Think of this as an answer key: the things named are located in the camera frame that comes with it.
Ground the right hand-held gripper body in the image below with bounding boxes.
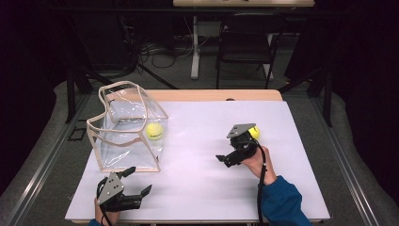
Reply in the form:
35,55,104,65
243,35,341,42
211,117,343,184
226,122,260,165

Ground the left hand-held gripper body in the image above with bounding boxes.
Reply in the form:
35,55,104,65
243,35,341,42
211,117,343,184
96,171,143,213

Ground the clear plastic bag beige trim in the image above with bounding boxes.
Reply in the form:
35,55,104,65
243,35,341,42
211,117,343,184
86,80,169,173

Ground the person's left hand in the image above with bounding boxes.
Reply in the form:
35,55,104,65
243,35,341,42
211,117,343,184
93,197,121,226

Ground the person's right hand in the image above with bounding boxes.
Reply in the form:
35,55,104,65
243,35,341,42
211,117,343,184
241,145,279,186

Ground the black metal stand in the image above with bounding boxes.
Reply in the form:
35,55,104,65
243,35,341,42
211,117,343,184
277,62,334,128
64,18,111,125

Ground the black folding chair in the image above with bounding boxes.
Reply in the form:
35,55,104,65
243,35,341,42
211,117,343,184
215,12,285,90

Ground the white-legged background desk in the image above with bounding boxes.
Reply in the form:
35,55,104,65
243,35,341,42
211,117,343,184
172,0,316,80

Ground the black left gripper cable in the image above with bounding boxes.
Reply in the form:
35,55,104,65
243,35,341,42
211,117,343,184
95,177,113,226

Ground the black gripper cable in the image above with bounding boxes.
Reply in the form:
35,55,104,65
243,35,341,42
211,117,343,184
238,139,269,226
95,177,113,226

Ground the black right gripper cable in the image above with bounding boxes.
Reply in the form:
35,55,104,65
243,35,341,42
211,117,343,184
238,139,269,226

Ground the bundle of floor cables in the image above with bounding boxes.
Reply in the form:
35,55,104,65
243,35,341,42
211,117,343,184
137,27,208,70

